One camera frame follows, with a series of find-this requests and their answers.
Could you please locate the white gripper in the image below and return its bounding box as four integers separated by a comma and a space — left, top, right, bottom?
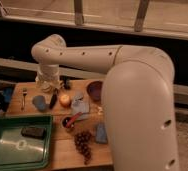
35, 64, 60, 90

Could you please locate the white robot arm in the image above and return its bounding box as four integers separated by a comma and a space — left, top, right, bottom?
31, 34, 180, 171

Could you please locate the purple bowl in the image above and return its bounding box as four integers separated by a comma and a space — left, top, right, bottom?
86, 81, 103, 101

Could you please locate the small black object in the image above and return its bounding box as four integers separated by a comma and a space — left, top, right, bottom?
63, 77, 71, 90

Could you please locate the grey blue cloth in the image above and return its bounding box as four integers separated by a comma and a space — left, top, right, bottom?
71, 91, 90, 121

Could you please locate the blue object at left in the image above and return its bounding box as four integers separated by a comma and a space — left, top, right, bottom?
2, 88, 14, 103

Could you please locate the small dark cup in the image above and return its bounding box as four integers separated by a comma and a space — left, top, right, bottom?
62, 117, 74, 129

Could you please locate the red spoon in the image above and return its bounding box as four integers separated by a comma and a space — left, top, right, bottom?
66, 112, 83, 128

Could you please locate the dark sponge block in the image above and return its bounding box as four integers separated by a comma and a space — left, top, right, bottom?
21, 127, 46, 139

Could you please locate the wooden table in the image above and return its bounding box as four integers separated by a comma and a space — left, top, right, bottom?
6, 79, 113, 171

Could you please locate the bunch of dark grapes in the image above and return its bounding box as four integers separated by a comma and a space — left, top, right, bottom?
74, 131, 92, 165

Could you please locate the blue sponge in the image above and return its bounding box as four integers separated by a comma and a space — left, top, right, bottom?
95, 123, 108, 144

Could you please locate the green plastic tray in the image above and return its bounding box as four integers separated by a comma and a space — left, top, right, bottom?
0, 115, 53, 171

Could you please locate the black handled knife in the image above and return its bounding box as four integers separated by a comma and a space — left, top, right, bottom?
49, 88, 59, 109

